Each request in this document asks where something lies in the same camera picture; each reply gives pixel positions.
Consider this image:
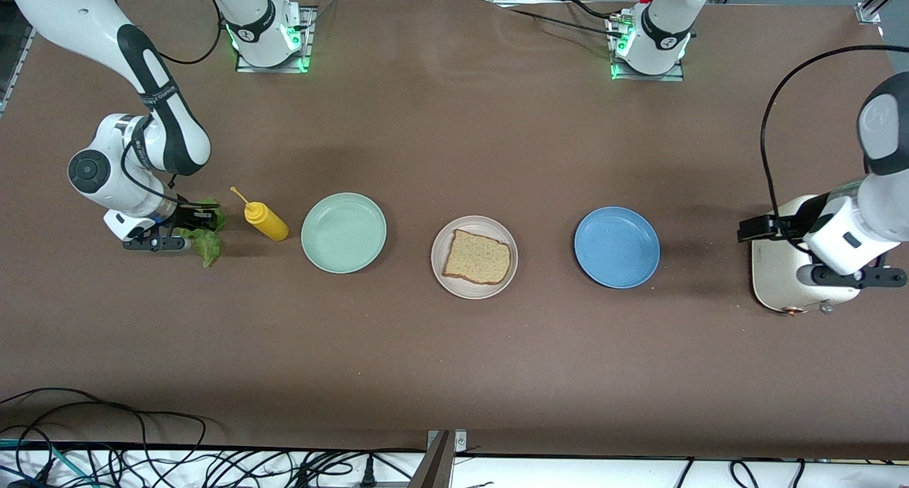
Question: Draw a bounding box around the green lettuce leaf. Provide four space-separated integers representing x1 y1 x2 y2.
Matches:
174 199 228 269

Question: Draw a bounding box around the brown bread slice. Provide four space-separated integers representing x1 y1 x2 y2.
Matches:
442 229 512 286

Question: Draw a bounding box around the mint green plate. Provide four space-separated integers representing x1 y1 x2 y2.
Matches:
300 192 388 274

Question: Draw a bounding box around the blue plate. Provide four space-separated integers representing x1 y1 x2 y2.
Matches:
574 205 661 290

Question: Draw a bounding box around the beige plate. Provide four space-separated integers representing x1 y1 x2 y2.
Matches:
430 214 518 300

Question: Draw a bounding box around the white toaster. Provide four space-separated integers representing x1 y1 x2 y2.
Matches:
751 194 864 317

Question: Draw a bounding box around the yellow mustard squeeze bottle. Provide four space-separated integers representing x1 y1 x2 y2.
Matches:
229 186 290 242

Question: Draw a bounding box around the grey metal beam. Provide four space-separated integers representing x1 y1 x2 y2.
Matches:
408 431 455 488

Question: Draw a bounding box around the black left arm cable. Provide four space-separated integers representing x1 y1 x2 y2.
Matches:
760 44 909 254

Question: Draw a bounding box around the black floor cable loop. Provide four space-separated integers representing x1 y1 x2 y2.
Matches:
0 387 208 488

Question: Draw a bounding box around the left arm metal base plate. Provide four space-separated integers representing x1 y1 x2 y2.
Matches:
609 16 686 82

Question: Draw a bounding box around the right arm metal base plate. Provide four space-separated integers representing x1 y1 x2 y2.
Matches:
236 6 315 74

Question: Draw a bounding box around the aluminium frame post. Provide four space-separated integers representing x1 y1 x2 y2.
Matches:
856 0 909 26

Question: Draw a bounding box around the teal floor cable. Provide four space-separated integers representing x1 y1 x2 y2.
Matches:
0 438 97 487

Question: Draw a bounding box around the short black base cable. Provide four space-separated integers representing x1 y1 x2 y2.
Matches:
554 0 619 21

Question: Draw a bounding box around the long black base cable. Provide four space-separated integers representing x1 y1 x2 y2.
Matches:
508 9 626 40

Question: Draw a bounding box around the metal corner bracket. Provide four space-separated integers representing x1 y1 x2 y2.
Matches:
426 429 468 453

